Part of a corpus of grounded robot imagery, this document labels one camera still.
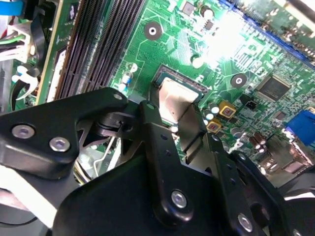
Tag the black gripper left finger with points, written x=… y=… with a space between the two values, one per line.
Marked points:
x=44 y=118

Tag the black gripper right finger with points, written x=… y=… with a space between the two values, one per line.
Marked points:
x=236 y=177

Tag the silver CPU chip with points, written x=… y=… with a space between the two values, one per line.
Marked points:
x=172 y=91

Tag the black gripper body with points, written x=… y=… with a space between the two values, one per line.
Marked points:
x=110 y=204

